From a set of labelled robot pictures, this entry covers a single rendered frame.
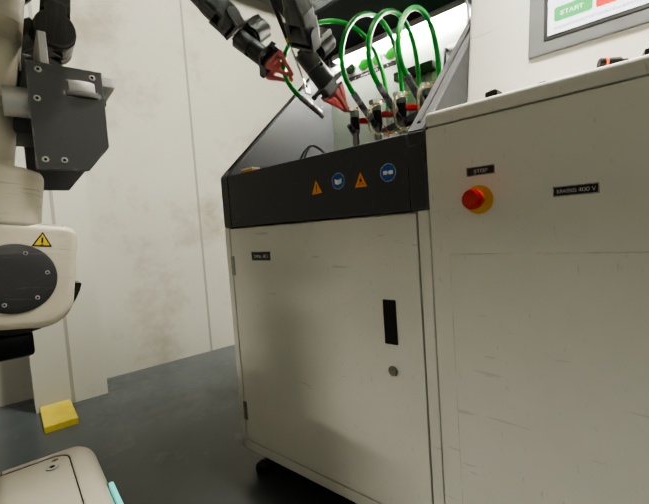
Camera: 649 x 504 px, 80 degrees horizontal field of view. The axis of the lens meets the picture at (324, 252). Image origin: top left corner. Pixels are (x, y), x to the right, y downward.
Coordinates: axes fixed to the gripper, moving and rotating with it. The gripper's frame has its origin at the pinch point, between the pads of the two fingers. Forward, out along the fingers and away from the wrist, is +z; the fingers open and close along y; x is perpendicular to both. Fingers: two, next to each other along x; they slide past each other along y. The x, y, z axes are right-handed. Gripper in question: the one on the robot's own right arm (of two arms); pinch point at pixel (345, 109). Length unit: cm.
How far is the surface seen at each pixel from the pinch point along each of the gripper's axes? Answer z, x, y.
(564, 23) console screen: 10, -53, 15
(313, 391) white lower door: 43, -2, -69
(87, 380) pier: 26, 138, -115
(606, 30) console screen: 14, -60, 12
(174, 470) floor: 48, 46, -110
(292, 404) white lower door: 46, 7, -74
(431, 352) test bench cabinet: 38, -36, -52
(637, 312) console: 36, -69, -40
